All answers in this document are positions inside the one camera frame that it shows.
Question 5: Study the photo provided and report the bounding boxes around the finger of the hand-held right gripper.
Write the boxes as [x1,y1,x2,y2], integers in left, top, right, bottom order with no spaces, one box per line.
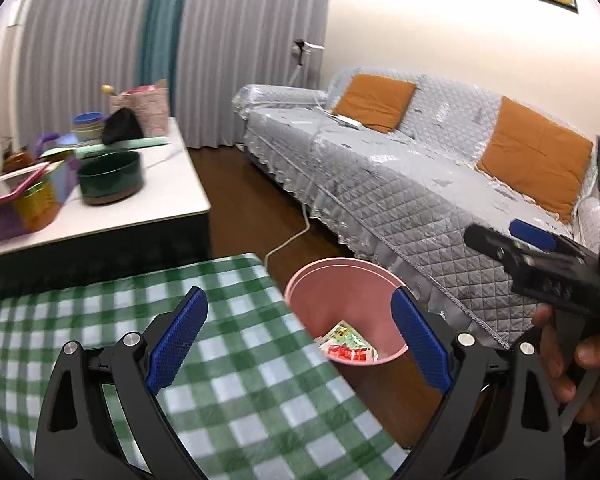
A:
[463,223,536,266]
[509,218,586,257]

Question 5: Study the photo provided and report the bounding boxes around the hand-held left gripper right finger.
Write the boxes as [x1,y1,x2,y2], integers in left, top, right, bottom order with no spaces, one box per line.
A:
[390,284,566,480]

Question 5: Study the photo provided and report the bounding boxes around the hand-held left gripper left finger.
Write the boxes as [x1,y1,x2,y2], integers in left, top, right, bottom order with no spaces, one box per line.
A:
[34,286,210,480]

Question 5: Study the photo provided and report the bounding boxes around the red white packet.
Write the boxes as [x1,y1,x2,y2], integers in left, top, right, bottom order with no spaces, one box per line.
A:
[325,342,376,363]

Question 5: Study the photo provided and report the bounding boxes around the green snack packet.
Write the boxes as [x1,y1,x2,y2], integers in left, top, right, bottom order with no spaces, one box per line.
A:
[325,320,376,356]

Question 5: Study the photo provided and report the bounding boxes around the pink plastic basin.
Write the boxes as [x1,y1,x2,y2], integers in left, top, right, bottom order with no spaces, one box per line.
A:
[284,257,413,366]

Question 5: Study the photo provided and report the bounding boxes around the orange cushion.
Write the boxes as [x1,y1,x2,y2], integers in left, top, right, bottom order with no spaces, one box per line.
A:
[475,96,595,224]
[331,73,417,133]

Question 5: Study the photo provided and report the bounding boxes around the green checked tablecloth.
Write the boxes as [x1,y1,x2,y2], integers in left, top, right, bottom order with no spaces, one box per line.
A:
[0,252,411,480]

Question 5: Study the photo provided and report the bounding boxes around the sofa with grey quilted cover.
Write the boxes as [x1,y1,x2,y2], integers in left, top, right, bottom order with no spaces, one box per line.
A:
[231,65,600,351]

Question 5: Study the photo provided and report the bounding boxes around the white-topped coffee table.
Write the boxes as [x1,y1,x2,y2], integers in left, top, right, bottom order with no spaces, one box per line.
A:
[0,116,212,298]

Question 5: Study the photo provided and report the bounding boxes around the dark green round bowl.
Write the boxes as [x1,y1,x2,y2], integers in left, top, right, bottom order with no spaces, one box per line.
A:
[76,150,145,207]

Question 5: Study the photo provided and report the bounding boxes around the mint green tray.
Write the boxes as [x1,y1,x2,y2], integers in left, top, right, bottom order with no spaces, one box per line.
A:
[42,136,170,156]

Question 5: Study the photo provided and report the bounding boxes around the colourful striped basket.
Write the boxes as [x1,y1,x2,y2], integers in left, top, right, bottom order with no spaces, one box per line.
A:
[0,152,83,247]

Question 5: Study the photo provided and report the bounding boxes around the black hat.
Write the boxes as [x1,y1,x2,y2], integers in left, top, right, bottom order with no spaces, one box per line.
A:
[101,106,145,145]

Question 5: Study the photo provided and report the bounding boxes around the lavender plate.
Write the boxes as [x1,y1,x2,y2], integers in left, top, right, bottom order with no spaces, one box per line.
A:
[55,132,88,150]

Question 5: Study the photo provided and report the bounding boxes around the stack of pastel bowls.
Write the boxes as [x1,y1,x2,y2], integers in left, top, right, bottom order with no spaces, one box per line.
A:
[72,111,106,145]

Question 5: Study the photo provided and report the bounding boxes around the pink woven basket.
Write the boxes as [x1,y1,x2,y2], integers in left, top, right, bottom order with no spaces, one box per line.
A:
[110,79,170,133]

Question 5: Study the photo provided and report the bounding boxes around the brown teapot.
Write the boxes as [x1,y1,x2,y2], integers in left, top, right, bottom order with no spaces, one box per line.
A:
[2,150,38,176]

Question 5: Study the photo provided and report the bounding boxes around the white floor stand lamp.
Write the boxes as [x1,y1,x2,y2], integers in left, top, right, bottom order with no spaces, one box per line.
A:
[287,38,326,86]

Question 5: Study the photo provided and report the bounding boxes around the grey curtain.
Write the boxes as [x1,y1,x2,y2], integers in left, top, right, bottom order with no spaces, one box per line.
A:
[10,0,161,126]
[172,0,337,150]

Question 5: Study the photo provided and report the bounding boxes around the teal curtain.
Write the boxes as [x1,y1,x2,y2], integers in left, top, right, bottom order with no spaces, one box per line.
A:
[140,0,193,91]

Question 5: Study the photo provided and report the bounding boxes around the white standing air conditioner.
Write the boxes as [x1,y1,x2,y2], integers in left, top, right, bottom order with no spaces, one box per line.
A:
[0,0,33,146]

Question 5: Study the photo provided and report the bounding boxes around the white power cable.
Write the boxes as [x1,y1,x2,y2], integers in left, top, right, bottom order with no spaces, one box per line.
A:
[264,202,313,268]

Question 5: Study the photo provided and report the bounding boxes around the purple handled container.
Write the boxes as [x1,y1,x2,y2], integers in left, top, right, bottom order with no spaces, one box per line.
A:
[34,132,61,158]

